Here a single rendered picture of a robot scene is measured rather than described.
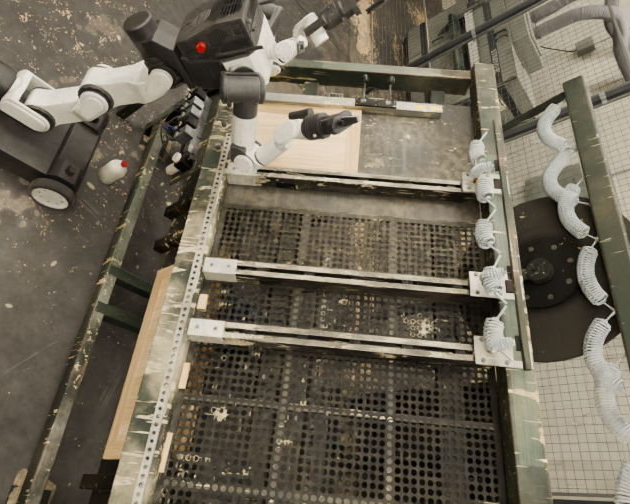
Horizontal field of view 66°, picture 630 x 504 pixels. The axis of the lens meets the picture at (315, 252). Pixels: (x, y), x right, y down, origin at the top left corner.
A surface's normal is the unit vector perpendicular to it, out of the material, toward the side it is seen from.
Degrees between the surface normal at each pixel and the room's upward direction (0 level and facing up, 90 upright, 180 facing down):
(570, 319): 90
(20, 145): 0
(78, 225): 0
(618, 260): 90
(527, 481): 51
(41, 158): 0
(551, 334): 90
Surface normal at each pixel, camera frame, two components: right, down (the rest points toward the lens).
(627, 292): -0.63, -0.44
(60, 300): 0.77, -0.26
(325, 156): 0.00, -0.51
